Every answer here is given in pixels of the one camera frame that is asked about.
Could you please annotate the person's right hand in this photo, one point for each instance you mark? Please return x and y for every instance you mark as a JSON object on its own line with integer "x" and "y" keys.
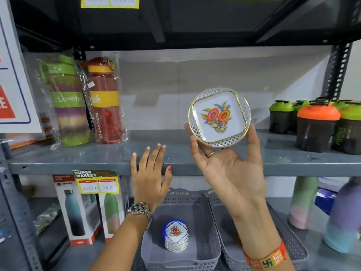
{"x": 231, "y": 177}

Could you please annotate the orange flat box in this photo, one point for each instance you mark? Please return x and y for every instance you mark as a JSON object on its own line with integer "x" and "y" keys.
{"x": 31, "y": 139}

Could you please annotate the blue white package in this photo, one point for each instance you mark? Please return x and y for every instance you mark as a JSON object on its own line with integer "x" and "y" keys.
{"x": 327, "y": 198}

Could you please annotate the silver wristwatch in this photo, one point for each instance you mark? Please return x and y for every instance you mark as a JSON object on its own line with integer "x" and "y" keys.
{"x": 139, "y": 210}

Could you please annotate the pink green pastel bottle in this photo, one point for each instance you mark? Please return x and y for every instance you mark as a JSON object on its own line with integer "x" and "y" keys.
{"x": 303, "y": 203}

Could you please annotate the orange lid shaker bottle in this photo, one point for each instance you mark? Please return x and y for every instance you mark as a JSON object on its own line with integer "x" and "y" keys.
{"x": 318, "y": 129}

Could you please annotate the red yellow wrapped water bottle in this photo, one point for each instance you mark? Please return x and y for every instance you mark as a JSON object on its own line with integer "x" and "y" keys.
{"x": 104, "y": 101}

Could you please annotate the green clear packet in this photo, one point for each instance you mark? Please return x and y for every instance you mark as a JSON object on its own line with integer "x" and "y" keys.
{"x": 48, "y": 218}

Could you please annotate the blue bottle picture box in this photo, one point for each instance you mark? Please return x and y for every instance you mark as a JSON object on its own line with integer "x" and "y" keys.
{"x": 76, "y": 211}

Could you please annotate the stack of floral plates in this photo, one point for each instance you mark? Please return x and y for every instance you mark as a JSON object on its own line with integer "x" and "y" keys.
{"x": 175, "y": 235}

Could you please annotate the yellow shelf price label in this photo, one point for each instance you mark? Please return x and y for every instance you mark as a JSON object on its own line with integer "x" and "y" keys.
{"x": 96, "y": 182}
{"x": 110, "y": 2}

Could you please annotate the green striped wrapped water bottle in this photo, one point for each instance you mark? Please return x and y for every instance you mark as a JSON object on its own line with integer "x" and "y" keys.
{"x": 69, "y": 104}

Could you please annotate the person's left hand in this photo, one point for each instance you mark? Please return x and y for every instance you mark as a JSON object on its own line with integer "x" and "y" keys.
{"x": 148, "y": 186}

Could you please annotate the person's right little finger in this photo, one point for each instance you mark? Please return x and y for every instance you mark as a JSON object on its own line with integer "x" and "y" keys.
{"x": 193, "y": 143}

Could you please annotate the grey woven plastic basket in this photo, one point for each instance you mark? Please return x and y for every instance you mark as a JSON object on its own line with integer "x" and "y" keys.
{"x": 197, "y": 222}
{"x": 225, "y": 228}

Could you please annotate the person's left middle finger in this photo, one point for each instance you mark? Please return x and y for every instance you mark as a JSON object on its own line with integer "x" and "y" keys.
{"x": 154, "y": 159}

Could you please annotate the person's left forearm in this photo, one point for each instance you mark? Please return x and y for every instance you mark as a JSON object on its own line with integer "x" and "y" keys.
{"x": 121, "y": 245}

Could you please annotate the green lid shaker bottle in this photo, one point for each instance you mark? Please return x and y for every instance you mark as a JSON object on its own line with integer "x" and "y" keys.
{"x": 340, "y": 103}
{"x": 280, "y": 118}
{"x": 350, "y": 129}
{"x": 299, "y": 105}

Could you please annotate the person's left thumb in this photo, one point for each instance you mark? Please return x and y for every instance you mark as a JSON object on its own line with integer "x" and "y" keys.
{"x": 167, "y": 180}

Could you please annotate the grey metal shelf rack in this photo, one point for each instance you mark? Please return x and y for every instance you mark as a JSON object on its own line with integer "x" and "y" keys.
{"x": 174, "y": 163}

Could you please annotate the person's left little finger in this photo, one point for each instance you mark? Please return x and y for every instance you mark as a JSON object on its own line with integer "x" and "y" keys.
{"x": 134, "y": 165}

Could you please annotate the green bottle picture box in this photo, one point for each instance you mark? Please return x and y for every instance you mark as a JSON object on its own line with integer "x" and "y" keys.
{"x": 112, "y": 211}

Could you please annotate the white sign board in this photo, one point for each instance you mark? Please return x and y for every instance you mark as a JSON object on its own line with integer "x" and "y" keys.
{"x": 15, "y": 81}

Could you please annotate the person's right thumb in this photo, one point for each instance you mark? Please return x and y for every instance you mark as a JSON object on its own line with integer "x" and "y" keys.
{"x": 253, "y": 143}

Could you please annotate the person's right forearm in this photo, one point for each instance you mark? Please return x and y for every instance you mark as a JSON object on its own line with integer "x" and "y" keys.
{"x": 262, "y": 237}

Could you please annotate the white floral plate gold rim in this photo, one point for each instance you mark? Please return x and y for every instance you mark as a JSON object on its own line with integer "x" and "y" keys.
{"x": 219, "y": 117}

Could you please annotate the purple blue pastel bottle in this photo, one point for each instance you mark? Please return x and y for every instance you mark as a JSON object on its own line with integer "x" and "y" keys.
{"x": 344, "y": 217}

